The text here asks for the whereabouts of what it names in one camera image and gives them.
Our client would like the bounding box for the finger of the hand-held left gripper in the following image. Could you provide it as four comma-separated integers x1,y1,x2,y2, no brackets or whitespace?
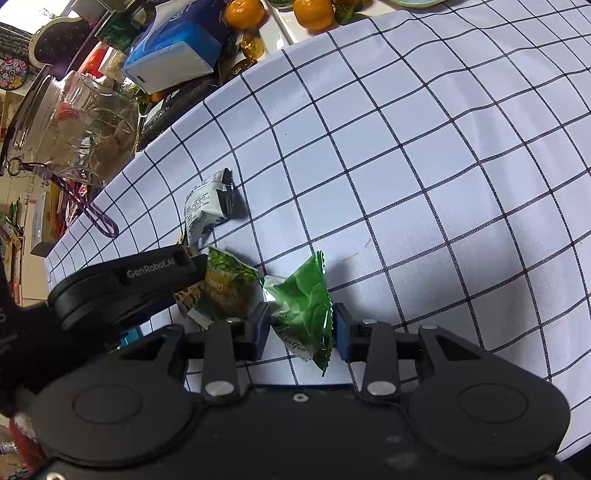
115,244,208,306
117,294,184,334

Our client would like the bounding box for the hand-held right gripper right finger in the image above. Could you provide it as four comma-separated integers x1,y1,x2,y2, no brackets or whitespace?
332,302,491,403

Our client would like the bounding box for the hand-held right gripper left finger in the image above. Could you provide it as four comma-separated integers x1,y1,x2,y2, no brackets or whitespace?
117,302,273,405

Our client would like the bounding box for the brown patterned snack packet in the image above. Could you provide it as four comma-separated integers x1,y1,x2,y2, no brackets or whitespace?
173,233,208,317

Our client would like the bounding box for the yellow green snack packet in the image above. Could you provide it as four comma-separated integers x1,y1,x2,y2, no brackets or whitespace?
187,247,262,330

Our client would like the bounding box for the white and black snack packet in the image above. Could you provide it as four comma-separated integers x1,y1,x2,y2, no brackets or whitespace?
184,168,236,247

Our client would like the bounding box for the pile of assorted snack packets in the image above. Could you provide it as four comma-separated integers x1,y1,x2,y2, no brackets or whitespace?
0,198,24,301

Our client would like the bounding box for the white and orange box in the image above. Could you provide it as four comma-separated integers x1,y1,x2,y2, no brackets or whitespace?
30,187,70,257

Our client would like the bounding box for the red and white garment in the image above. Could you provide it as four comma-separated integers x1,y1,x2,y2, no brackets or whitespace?
7,388,44,469

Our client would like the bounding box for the white checked tablecloth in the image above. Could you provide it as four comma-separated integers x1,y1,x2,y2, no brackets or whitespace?
44,0,591,462

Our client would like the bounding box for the glass jar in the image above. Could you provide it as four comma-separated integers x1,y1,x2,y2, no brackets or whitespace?
7,69,141,185

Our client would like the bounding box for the blue tissue box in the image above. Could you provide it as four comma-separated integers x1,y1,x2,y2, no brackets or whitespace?
121,2,225,95

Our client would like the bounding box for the red bag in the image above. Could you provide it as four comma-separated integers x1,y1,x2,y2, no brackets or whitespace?
78,44,121,77

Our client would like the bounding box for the colourful round coaster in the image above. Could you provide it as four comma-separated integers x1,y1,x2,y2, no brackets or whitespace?
0,58,29,90

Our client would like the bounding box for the gold wrapped candy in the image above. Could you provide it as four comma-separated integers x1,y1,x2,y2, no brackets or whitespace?
238,30,266,61

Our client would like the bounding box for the green box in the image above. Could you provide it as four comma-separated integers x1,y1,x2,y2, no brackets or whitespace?
95,11,139,51

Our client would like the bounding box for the black keyboard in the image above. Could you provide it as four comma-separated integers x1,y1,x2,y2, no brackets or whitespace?
0,25,33,61

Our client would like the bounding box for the white tray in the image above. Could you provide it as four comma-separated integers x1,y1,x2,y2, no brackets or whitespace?
268,0,301,44

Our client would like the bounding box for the pile of mandarins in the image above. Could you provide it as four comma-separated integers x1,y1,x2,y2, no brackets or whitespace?
225,0,370,32

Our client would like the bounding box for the purple lanyard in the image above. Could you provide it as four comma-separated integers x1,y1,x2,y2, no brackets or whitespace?
7,157,120,238

